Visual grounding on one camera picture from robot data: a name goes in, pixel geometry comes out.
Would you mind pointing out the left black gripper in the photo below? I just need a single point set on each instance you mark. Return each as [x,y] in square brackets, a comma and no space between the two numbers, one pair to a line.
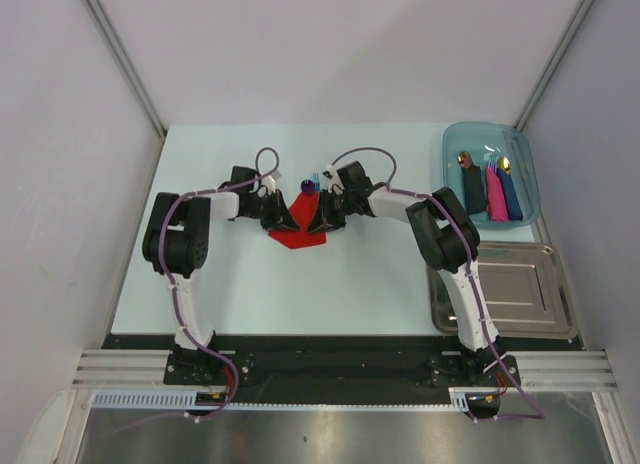
[279,217]

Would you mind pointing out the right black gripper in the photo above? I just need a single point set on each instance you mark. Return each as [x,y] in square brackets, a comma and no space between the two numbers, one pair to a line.
[325,219]

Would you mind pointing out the purple metal spoon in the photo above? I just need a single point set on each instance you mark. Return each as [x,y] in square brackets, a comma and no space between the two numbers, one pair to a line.
[307,187]

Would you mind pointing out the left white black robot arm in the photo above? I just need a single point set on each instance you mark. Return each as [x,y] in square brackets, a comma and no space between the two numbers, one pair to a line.
[177,237]

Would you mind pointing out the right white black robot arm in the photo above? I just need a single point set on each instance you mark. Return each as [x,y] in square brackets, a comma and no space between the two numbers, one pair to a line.
[447,241]

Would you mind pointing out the black rolled napkin bundle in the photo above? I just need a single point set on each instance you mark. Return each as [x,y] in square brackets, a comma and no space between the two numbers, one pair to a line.
[473,186]

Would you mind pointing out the pink rolled napkin bundle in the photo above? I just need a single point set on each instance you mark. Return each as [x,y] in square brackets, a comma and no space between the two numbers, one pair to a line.
[496,206]

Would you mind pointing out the navy rolled napkin bundle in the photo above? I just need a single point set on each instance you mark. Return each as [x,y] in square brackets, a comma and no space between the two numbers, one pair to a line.
[513,207]

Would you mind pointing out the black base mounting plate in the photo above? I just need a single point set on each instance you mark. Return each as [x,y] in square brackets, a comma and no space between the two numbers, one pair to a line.
[342,371]

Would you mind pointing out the stainless steel tray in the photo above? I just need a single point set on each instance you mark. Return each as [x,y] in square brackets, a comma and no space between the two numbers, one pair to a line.
[526,291]

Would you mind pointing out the white slotted cable duct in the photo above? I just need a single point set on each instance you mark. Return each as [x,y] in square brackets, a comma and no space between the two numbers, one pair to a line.
[182,401]

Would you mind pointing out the aluminium rail profile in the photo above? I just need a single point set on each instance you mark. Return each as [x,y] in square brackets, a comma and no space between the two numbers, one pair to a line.
[553,371]

